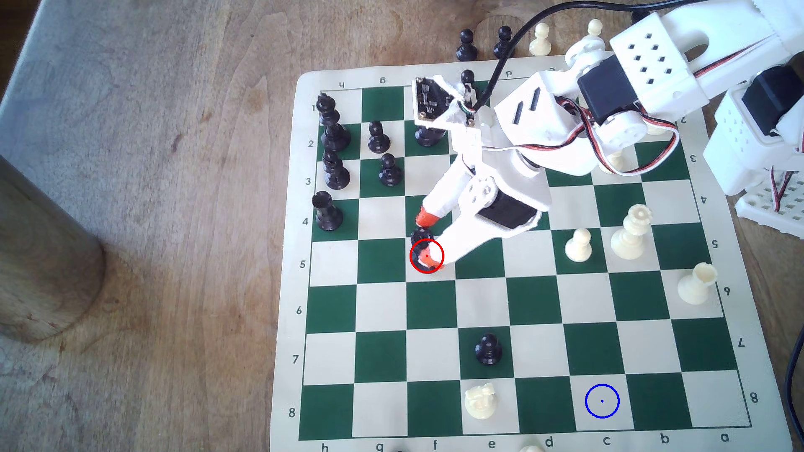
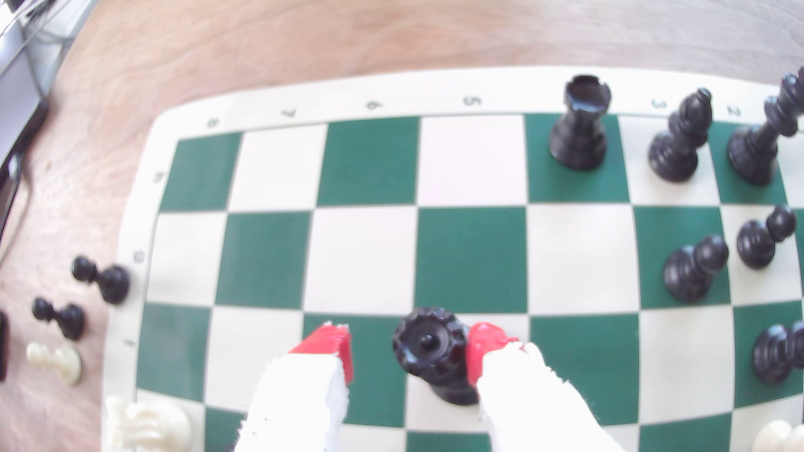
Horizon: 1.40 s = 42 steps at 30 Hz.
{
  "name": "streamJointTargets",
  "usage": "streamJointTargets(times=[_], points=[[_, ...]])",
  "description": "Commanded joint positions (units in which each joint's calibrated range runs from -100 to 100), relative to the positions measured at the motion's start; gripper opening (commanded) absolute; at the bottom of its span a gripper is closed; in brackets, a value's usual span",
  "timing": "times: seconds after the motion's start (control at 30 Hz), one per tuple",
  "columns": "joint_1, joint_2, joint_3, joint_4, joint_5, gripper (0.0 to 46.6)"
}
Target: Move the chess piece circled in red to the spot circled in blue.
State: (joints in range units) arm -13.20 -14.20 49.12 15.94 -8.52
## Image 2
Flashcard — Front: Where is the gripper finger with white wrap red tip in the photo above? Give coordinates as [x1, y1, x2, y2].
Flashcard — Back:
[235, 322, 354, 452]
[466, 321, 619, 452]

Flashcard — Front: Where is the black chess queen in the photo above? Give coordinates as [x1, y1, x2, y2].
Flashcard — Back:
[392, 306, 481, 406]

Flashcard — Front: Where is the white chess knight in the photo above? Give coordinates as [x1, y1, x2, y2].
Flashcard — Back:
[103, 395, 192, 452]

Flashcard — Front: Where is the green and white chess mat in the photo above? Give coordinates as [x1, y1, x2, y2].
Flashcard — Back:
[100, 66, 804, 452]

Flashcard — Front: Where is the black chess pawn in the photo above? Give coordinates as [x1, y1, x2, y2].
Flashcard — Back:
[736, 205, 797, 270]
[31, 297, 86, 342]
[663, 235, 729, 303]
[71, 255, 131, 306]

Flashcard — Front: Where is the white chess pawn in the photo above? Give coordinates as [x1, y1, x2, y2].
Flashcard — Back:
[26, 342, 82, 385]

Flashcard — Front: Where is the white chess bishop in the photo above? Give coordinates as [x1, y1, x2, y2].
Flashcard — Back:
[750, 419, 804, 452]

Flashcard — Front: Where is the black chess bishop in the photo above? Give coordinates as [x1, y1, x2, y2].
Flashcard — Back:
[752, 321, 804, 384]
[648, 88, 714, 183]

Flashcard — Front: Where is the black chess rook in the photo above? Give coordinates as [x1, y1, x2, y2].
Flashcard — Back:
[549, 74, 612, 171]

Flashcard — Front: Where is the black chess king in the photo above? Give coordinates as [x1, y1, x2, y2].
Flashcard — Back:
[727, 68, 804, 186]

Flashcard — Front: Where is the black laptop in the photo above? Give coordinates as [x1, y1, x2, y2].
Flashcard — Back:
[0, 47, 50, 242]

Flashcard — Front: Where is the grey metal frame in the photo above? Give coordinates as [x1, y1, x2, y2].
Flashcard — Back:
[18, 0, 98, 95]

